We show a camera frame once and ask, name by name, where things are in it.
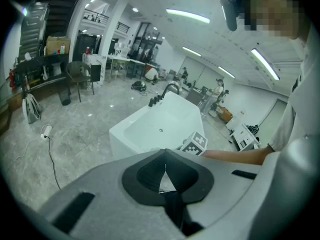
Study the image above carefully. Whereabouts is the black balcony railing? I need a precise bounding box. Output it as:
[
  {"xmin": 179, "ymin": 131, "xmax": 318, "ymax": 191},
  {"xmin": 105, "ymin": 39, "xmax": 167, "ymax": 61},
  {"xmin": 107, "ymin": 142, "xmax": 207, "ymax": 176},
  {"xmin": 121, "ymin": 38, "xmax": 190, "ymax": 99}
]
[{"xmin": 83, "ymin": 8, "xmax": 110, "ymax": 24}]

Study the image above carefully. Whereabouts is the white and grey backpack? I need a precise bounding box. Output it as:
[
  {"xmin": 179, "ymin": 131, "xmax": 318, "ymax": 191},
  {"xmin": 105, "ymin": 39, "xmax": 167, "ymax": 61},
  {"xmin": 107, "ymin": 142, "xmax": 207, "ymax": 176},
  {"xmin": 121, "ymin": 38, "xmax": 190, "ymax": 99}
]
[{"xmin": 21, "ymin": 93, "xmax": 42, "ymax": 125}]

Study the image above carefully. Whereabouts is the orange box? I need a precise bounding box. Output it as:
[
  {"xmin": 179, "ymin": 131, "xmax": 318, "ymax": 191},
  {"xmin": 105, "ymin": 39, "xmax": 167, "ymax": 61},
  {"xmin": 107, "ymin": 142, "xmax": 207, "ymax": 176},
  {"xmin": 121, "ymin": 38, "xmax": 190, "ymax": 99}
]
[{"xmin": 216, "ymin": 105, "xmax": 234, "ymax": 124}]

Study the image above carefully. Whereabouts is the white table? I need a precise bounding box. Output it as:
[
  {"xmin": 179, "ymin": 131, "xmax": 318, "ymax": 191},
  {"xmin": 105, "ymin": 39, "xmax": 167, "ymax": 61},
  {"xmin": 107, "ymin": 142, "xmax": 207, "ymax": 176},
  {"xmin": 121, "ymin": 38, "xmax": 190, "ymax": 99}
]
[{"xmin": 107, "ymin": 54, "xmax": 147, "ymax": 81}]

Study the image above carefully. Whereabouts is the black curved faucet spout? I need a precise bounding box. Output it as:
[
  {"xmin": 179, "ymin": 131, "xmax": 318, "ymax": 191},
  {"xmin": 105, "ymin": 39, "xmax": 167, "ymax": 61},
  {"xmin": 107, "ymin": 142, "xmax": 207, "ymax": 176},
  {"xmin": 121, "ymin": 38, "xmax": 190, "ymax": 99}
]
[{"xmin": 162, "ymin": 83, "xmax": 181, "ymax": 100}]

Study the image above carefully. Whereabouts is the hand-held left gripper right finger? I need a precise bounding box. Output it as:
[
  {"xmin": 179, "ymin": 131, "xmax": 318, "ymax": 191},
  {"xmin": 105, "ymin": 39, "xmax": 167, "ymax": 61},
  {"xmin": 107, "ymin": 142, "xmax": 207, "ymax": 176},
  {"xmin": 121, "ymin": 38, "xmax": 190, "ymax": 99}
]
[{"xmin": 165, "ymin": 148, "xmax": 262, "ymax": 236}]

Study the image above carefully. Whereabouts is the dark display counter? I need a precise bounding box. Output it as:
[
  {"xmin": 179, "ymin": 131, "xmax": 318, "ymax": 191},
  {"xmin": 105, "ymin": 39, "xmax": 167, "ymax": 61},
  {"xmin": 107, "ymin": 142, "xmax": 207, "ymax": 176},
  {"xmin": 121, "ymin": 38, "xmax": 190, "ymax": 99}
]
[{"xmin": 14, "ymin": 53, "xmax": 70, "ymax": 95}]

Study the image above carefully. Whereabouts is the small black bag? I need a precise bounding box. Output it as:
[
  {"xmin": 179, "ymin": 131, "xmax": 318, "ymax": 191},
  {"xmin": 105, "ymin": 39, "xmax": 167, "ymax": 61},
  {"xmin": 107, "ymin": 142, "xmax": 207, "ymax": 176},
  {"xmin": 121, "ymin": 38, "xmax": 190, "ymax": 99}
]
[{"xmin": 246, "ymin": 124, "xmax": 261, "ymax": 136}]

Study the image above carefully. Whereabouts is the ceiling tube light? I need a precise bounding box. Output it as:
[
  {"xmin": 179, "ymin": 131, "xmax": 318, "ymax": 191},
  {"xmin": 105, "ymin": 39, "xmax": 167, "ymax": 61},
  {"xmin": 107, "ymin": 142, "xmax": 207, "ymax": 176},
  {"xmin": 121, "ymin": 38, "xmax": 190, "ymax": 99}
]
[
  {"xmin": 182, "ymin": 46, "xmax": 202, "ymax": 58},
  {"xmin": 217, "ymin": 65, "xmax": 236, "ymax": 79},
  {"xmin": 250, "ymin": 47, "xmax": 281, "ymax": 81},
  {"xmin": 165, "ymin": 8, "xmax": 211, "ymax": 25}
]

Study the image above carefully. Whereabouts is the black mesh wastebasket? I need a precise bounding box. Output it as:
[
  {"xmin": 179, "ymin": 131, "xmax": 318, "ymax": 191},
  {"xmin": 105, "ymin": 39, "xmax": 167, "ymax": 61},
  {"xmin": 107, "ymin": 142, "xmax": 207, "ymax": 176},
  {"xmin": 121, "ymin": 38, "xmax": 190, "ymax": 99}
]
[{"xmin": 57, "ymin": 87, "xmax": 72, "ymax": 107}]

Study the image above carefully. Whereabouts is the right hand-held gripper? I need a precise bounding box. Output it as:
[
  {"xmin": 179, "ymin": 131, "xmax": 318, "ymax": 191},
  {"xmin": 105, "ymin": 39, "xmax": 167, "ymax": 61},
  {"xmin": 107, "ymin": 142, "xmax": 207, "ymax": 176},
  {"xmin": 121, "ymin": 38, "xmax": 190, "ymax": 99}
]
[{"xmin": 179, "ymin": 130, "xmax": 209, "ymax": 157}]

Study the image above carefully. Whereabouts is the white power strip cable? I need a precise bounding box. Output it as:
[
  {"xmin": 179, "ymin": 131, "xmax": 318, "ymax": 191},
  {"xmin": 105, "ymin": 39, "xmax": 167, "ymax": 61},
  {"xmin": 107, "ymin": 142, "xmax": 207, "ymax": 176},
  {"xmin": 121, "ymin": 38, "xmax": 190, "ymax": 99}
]
[{"xmin": 4, "ymin": 133, "xmax": 45, "ymax": 170}]

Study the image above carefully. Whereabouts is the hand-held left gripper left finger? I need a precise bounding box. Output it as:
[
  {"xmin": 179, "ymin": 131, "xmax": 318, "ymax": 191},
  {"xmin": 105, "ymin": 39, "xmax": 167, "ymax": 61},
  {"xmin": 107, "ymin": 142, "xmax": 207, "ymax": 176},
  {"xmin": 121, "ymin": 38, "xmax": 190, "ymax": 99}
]
[{"xmin": 37, "ymin": 148, "xmax": 186, "ymax": 240}]

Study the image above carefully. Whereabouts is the black head-mounted camera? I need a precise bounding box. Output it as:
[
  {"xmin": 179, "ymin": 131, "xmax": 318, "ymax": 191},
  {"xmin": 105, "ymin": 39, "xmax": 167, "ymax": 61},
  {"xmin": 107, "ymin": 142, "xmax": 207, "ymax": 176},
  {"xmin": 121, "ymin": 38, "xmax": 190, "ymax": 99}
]
[{"xmin": 219, "ymin": 0, "xmax": 251, "ymax": 32}]

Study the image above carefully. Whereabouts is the white power strip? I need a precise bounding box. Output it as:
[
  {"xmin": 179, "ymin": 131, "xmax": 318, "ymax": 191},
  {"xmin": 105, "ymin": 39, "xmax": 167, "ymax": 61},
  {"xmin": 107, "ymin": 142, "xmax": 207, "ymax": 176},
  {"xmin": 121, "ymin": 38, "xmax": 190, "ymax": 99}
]
[{"xmin": 40, "ymin": 124, "xmax": 53, "ymax": 141}]

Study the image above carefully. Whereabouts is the dark staircase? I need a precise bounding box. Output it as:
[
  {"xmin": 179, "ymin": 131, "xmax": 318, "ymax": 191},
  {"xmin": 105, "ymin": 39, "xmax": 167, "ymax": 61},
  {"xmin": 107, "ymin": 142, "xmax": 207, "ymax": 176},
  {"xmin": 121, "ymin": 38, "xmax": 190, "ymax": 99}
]
[{"xmin": 18, "ymin": 1, "xmax": 51, "ymax": 58}]

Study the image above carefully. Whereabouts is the dark wicker chair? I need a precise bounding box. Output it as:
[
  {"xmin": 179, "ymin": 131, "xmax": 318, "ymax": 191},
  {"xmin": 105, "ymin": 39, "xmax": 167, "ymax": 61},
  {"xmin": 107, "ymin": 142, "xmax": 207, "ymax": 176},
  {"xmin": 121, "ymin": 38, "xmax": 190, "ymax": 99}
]
[{"xmin": 65, "ymin": 61, "xmax": 96, "ymax": 103}]

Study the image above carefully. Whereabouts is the red fire extinguisher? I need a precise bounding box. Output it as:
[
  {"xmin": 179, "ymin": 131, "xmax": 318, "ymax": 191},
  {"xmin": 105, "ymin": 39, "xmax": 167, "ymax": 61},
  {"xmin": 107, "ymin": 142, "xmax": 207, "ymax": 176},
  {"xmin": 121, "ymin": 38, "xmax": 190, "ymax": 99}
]
[{"xmin": 9, "ymin": 68, "xmax": 17, "ymax": 93}]

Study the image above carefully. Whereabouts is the person's grey shirt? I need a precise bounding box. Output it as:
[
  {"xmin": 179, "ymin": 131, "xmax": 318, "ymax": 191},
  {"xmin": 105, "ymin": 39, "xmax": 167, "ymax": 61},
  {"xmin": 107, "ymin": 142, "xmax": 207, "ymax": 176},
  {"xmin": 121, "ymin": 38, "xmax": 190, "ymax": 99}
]
[{"xmin": 268, "ymin": 26, "xmax": 320, "ymax": 152}]

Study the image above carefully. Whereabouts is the black cabinet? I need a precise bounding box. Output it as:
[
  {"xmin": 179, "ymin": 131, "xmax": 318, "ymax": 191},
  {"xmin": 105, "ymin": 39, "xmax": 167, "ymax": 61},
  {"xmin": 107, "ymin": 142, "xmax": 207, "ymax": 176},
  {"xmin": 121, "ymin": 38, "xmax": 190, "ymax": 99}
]
[{"xmin": 74, "ymin": 33, "xmax": 99, "ymax": 63}]

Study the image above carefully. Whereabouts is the person's right forearm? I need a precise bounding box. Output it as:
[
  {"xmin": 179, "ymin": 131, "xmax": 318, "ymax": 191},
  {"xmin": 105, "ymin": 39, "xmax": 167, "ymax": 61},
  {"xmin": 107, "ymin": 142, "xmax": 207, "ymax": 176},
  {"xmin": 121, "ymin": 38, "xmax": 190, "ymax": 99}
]
[{"xmin": 201, "ymin": 145, "xmax": 276, "ymax": 166}]

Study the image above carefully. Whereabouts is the tall brown cardboard box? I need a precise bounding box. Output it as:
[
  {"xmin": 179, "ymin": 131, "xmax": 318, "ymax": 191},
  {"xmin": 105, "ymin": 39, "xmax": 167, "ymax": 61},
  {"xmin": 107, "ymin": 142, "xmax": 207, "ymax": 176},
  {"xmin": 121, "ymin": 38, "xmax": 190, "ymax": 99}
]
[{"xmin": 46, "ymin": 35, "xmax": 71, "ymax": 56}]

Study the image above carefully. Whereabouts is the white bathtub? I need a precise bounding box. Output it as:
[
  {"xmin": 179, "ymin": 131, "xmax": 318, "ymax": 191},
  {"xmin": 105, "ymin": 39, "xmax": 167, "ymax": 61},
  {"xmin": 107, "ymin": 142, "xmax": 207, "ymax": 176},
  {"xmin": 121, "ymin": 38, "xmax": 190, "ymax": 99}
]
[{"xmin": 109, "ymin": 90, "xmax": 206, "ymax": 160}]

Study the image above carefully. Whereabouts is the white marble cabinet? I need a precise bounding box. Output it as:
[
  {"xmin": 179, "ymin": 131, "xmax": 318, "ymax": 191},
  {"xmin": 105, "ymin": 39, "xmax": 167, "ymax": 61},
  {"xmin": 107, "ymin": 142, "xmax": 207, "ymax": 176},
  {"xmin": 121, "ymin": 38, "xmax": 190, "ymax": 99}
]
[{"xmin": 82, "ymin": 53, "xmax": 105, "ymax": 85}]

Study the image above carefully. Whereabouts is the person's head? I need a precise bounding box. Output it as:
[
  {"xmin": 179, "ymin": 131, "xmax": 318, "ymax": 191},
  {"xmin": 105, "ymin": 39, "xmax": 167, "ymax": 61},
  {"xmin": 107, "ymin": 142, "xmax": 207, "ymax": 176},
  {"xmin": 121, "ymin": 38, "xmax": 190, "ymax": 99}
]
[{"xmin": 243, "ymin": 0, "xmax": 308, "ymax": 41}]

